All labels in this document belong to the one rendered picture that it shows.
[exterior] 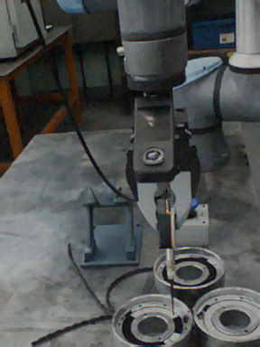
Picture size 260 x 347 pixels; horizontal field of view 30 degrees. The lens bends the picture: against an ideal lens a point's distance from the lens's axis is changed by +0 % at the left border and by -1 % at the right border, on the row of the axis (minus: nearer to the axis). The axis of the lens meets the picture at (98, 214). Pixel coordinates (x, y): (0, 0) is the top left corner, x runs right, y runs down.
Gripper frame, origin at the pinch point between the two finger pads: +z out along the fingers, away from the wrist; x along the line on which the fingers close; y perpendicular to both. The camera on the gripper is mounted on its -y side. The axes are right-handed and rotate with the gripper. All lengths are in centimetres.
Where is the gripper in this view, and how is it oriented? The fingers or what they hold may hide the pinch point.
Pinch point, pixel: (166, 223)
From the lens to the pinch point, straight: 66.6
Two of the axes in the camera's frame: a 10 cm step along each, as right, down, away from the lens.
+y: 1.3, -5.0, 8.6
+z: 1.3, 8.7, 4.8
